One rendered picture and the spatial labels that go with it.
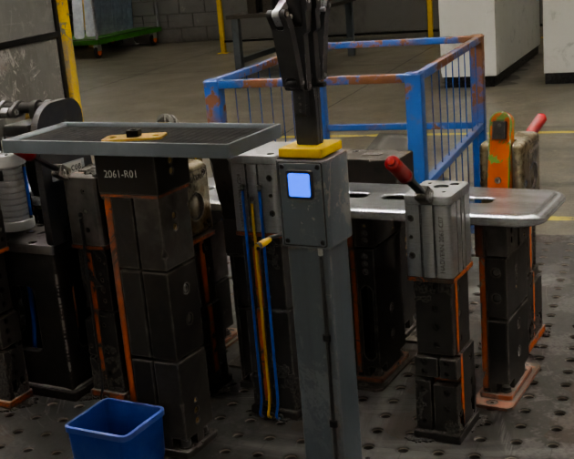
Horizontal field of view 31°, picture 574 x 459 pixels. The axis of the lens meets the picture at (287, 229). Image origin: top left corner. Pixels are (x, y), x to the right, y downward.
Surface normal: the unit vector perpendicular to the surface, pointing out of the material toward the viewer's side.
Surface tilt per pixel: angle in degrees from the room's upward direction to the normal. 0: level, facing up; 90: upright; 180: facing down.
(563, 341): 0
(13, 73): 94
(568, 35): 90
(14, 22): 93
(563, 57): 90
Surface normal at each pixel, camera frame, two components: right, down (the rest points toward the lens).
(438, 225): -0.47, 0.27
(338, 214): 0.88, 0.06
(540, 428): -0.08, -0.96
